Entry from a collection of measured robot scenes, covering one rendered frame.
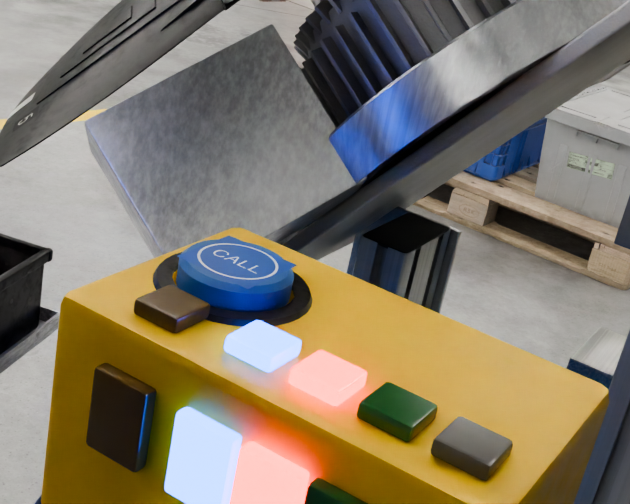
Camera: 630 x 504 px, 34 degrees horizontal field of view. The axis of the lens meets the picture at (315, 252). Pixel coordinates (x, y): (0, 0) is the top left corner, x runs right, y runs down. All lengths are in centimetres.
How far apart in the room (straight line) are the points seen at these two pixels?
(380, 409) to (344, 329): 6
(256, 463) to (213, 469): 2
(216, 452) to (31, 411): 190
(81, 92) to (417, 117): 30
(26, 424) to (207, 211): 150
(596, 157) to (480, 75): 285
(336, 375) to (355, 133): 41
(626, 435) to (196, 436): 57
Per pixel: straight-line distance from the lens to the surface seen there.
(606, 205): 354
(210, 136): 71
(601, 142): 349
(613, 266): 343
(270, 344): 31
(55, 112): 85
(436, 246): 91
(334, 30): 72
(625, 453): 83
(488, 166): 364
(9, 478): 202
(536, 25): 68
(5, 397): 224
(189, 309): 33
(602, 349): 95
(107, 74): 84
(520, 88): 69
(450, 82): 66
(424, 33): 70
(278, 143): 71
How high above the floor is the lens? 123
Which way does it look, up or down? 23 degrees down
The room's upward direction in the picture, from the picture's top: 12 degrees clockwise
